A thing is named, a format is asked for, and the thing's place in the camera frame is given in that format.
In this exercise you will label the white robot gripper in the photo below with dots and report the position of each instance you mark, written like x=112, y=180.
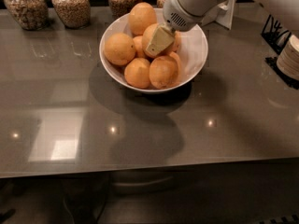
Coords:
x=181, y=13

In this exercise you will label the white ceramic bowl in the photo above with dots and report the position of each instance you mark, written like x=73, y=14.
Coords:
x=192, y=52

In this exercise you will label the small middle orange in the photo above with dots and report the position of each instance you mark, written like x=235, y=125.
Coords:
x=138, y=46

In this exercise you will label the far left glass jar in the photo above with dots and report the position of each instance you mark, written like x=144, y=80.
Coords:
x=31, y=15

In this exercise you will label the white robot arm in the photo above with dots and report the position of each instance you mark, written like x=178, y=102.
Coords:
x=285, y=11

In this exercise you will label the white folded card stand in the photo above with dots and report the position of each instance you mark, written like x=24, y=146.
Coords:
x=222, y=14

